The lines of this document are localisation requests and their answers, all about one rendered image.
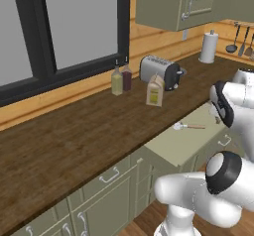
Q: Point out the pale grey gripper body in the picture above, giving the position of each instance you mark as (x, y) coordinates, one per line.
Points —
(216, 119)

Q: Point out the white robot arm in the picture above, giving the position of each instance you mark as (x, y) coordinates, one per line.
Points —
(198, 193)

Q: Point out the open pale green drawer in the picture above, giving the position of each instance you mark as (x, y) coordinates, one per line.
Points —
(178, 144)

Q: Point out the closed pale green drawer front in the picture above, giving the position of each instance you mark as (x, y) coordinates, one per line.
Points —
(92, 185)

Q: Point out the beige milk carton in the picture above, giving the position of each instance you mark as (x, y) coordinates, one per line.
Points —
(155, 93)

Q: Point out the white paper towel roll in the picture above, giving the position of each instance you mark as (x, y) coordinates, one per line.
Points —
(209, 46)

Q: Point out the black hanging ladle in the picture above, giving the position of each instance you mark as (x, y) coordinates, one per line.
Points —
(232, 47)

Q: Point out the grey hanging spatula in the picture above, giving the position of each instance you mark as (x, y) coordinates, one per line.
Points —
(242, 48)

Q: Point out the brown hanging turner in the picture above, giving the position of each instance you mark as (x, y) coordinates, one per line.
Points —
(249, 51)

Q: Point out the silver and black toaster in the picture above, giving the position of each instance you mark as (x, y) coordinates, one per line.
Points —
(157, 69)

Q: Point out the dark red vinegar bottle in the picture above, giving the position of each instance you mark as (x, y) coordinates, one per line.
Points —
(127, 79)

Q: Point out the narrow pale green cupboard panel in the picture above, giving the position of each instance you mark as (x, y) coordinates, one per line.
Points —
(145, 187)

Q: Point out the yellow oil bottle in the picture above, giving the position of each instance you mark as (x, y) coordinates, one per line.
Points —
(116, 83)

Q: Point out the pale green cupboard door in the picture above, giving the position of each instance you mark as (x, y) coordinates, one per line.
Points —
(46, 228)
(105, 207)

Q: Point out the black framed window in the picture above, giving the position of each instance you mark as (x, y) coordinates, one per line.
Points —
(36, 41)

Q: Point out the white wall socket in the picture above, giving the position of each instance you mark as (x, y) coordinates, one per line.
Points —
(185, 34)

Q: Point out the wall rail for tools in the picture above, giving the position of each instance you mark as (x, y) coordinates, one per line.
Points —
(244, 23)

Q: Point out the pale green wall cupboard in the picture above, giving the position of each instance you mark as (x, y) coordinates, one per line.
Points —
(158, 2)

